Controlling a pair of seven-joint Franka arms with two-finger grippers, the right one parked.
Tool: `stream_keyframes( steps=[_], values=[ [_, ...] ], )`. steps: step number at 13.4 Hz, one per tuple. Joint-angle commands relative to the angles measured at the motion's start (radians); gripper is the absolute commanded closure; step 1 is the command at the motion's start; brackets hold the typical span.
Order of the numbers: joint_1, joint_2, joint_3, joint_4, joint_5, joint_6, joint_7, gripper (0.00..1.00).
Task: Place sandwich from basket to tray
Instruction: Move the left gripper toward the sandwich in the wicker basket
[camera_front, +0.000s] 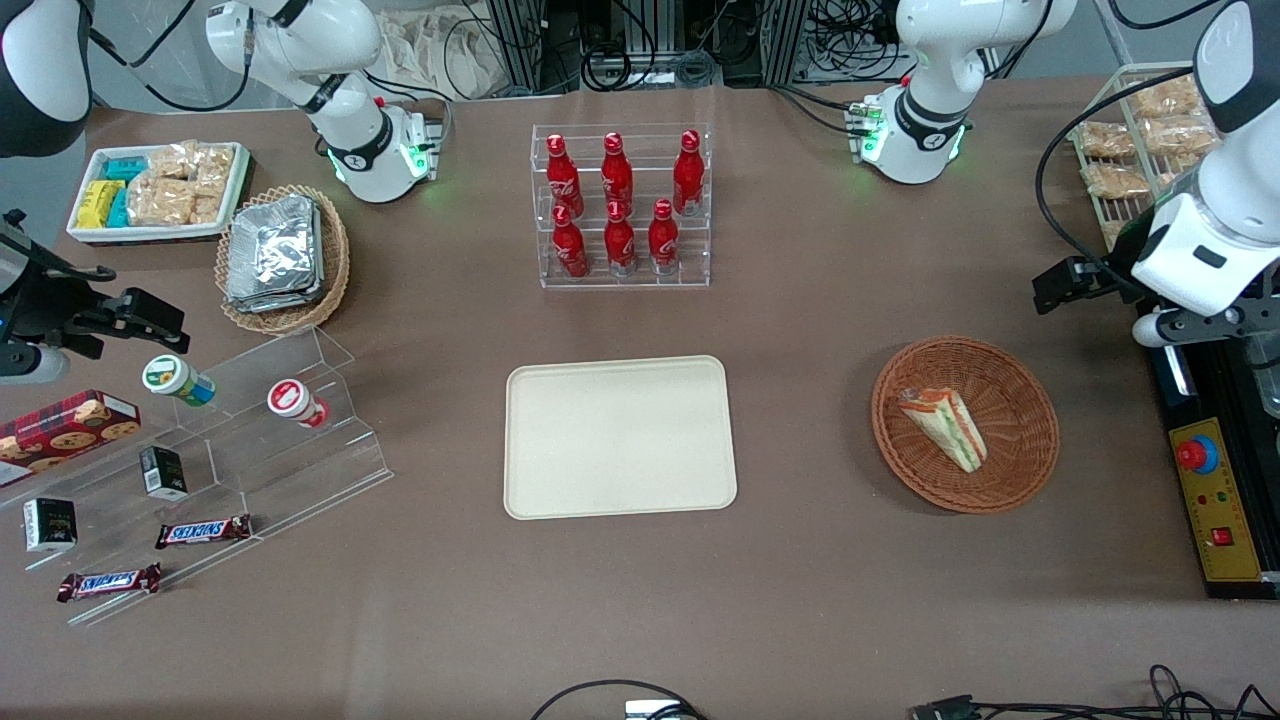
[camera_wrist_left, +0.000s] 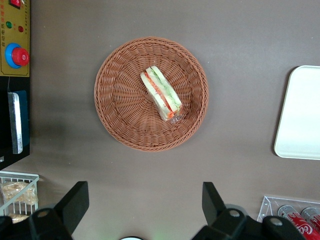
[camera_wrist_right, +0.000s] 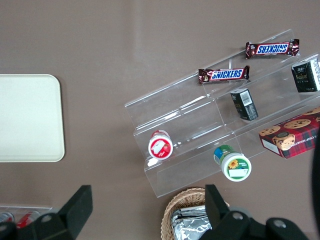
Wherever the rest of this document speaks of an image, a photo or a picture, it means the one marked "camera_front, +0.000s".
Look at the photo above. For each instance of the clear bag fried snack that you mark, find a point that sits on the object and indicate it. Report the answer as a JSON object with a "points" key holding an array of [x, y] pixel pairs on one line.
{"points": [[1105, 140], [1178, 135], [1112, 234], [1115, 180], [1168, 96]]}

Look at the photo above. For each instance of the small black carton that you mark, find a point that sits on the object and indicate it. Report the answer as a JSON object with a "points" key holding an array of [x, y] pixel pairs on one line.
{"points": [[50, 525], [162, 473]]}

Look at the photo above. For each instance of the red lid yogurt cup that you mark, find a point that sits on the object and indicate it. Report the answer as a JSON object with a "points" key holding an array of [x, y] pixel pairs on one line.
{"points": [[292, 400]]}

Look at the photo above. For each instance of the beige plastic tray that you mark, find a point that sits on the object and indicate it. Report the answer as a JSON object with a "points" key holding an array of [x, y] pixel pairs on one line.
{"points": [[620, 437]]}

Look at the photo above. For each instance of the red tartan cookie box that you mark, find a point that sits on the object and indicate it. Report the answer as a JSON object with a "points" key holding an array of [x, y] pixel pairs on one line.
{"points": [[65, 430]]}

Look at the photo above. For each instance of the yellow snack packet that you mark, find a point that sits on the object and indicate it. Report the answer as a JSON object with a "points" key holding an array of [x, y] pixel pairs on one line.
{"points": [[95, 214], [102, 192]]}

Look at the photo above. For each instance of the aluminium frame post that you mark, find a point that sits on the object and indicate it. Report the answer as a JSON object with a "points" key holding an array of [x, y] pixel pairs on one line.
{"points": [[520, 45], [785, 40]]}

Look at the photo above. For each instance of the Snickers chocolate bar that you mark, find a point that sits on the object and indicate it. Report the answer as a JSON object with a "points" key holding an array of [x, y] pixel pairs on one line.
{"points": [[108, 582], [203, 531]]}

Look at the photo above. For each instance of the clear acrylic bottle rack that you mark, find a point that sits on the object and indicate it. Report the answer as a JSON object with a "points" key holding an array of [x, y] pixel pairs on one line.
{"points": [[700, 250]]}

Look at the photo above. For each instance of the white crumpled cloth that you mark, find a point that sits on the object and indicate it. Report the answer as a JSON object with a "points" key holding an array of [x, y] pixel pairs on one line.
{"points": [[440, 55]]}

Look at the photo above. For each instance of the clear acrylic stepped shelf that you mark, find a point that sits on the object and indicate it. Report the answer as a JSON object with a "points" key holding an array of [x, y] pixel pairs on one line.
{"points": [[300, 470]]}

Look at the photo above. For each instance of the black box yellow control panel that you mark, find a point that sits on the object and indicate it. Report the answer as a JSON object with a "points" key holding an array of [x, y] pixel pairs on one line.
{"points": [[1225, 520]]}

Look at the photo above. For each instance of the small white device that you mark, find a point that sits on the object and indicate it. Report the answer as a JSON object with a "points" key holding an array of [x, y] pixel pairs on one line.
{"points": [[650, 710]]}

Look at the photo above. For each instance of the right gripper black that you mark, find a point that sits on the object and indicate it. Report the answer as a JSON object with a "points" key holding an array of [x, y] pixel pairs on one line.
{"points": [[45, 303]]}

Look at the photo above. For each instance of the red cola bottle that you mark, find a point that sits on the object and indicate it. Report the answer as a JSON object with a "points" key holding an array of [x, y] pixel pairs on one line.
{"points": [[620, 245], [570, 250], [688, 175], [563, 180], [616, 175], [663, 240]]}

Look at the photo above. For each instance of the silver foil pouch stack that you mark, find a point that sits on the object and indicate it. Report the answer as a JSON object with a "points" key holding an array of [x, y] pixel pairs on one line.
{"points": [[275, 255]]}

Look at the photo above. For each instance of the silver metal bar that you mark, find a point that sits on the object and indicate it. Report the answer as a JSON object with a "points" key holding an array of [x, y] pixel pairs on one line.
{"points": [[1176, 375]]}

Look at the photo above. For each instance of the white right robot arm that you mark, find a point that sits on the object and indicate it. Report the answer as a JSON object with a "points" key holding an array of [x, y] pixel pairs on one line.
{"points": [[300, 40]]}

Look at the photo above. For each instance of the green lid yogurt cup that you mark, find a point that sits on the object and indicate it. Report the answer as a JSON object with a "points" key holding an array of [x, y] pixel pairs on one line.
{"points": [[170, 378]]}

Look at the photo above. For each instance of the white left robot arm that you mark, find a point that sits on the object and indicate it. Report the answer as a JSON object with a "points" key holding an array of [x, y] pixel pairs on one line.
{"points": [[935, 40]]}

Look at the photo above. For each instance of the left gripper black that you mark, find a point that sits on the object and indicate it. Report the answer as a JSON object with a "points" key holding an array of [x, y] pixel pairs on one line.
{"points": [[1113, 274]]}

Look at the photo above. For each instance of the clear plastic container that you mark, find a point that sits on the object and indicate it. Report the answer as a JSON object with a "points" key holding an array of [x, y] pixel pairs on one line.
{"points": [[1268, 385]]}

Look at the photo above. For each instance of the round brown wicker basket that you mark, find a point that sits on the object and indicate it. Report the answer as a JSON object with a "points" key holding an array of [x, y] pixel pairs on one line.
{"points": [[1020, 440]]}

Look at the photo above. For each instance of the white rectangular snack tray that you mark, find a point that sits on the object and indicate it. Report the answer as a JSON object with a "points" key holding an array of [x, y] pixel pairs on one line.
{"points": [[90, 233]]}

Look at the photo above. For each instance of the triangle sandwich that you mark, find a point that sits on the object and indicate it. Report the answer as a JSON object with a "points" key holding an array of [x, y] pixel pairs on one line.
{"points": [[945, 430]]}

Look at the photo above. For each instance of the clear bag rice crackers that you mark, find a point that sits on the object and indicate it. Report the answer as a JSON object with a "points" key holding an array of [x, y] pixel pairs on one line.
{"points": [[214, 168], [160, 203], [206, 208], [172, 162]]}

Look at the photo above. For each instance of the red emergency stop button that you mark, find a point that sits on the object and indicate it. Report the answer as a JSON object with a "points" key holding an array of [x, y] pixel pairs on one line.
{"points": [[1195, 455]]}

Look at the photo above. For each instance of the oval tan wicker basket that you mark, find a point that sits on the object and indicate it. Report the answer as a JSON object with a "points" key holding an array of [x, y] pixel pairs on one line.
{"points": [[335, 260]]}

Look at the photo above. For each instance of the teal snack packet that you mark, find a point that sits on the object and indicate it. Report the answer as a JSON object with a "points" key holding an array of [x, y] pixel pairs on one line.
{"points": [[118, 208], [125, 169]]}

